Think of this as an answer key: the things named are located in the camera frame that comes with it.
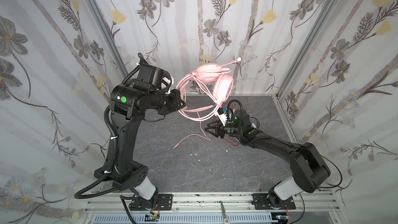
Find pink headphones with cable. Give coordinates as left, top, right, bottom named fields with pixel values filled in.
left=173, top=56, right=242, bottom=149

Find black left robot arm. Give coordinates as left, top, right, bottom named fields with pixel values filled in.
left=74, top=54, right=186, bottom=210

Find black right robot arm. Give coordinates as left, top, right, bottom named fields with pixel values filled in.
left=205, top=100, right=331, bottom=209

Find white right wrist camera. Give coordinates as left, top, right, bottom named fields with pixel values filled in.
left=216, top=107, right=228, bottom=126

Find white perforated cable duct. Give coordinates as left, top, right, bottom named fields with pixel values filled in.
left=92, top=213, right=278, bottom=224

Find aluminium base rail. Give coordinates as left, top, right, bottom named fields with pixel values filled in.
left=80, top=191, right=346, bottom=224

